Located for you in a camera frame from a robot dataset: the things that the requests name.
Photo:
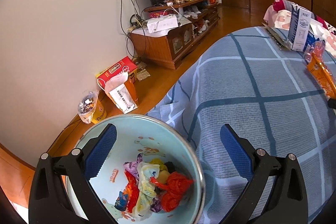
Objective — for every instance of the wooden tv cabinet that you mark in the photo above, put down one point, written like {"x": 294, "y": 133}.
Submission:
{"x": 167, "y": 48}

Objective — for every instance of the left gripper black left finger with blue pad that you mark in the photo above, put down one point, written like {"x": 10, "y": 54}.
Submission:
{"x": 90, "y": 158}

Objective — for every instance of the light blue trash bin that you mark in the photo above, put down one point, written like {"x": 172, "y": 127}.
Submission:
{"x": 140, "y": 134}

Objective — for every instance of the yellow bucket with bag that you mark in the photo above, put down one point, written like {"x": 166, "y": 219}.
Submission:
{"x": 90, "y": 108}

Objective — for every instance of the blue yellow snack box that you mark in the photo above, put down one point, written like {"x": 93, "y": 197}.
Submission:
{"x": 312, "y": 41}

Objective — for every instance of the yellow wrapper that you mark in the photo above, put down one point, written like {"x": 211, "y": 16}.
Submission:
{"x": 158, "y": 163}

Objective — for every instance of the dark flat packet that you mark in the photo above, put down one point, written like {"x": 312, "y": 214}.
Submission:
{"x": 279, "y": 36}

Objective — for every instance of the purple wrapper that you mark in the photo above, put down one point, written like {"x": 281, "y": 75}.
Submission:
{"x": 131, "y": 166}

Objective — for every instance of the orange long snack wrapper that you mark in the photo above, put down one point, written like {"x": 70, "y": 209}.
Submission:
{"x": 322, "y": 74}

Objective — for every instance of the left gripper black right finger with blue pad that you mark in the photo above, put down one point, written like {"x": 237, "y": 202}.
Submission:
{"x": 244, "y": 156}

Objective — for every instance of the yellow sponge piece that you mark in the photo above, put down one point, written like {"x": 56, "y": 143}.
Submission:
{"x": 163, "y": 176}

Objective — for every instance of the blue plaid tablecloth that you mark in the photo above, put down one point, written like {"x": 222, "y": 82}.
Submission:
{"x": 267, "y": 96}

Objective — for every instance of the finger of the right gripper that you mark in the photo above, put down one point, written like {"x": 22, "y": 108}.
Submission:
{"x": 331, "y": 103}

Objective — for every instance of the white green wrapper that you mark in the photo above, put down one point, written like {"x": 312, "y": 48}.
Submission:
{"x": 146, "y": 188}

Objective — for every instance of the red orange snack wrapper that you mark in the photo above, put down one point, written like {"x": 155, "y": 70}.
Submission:
{"x": 132, "y": 191}

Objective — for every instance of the white milk carton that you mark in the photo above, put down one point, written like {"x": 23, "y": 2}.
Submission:
{"x": 299, "y": 27}

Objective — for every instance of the red cardboard box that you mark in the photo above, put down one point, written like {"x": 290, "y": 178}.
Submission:
{"x": 124, "y": 65}

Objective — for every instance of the white flat box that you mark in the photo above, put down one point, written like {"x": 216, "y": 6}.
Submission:
{"x": 162, "y": 23}

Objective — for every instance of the red plastic bag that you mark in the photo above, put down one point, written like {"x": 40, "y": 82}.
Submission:
{"x": 175, "y": 188}

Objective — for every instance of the pink translucent plastic bag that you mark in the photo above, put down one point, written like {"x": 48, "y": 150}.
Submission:
{"x": 318, "y": 53}

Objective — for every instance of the blue orange snack wrapper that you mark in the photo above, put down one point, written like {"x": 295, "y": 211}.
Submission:
{"x": 121, "y": 202}

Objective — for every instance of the pink heart patterned quilt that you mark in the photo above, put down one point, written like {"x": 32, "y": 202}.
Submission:
{"x": 281, "y": 19}

